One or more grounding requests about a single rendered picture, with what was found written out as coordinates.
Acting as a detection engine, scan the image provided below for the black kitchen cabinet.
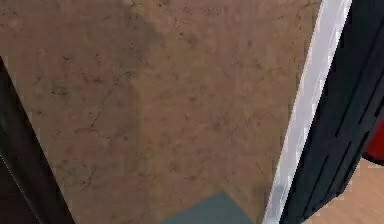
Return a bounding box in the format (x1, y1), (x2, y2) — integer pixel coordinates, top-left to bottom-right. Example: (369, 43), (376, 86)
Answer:
(261, 0), (384, 224)

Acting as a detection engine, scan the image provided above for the red round object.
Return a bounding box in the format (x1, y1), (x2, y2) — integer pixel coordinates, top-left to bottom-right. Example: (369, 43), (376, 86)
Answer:
(361, 114), (384, 166)

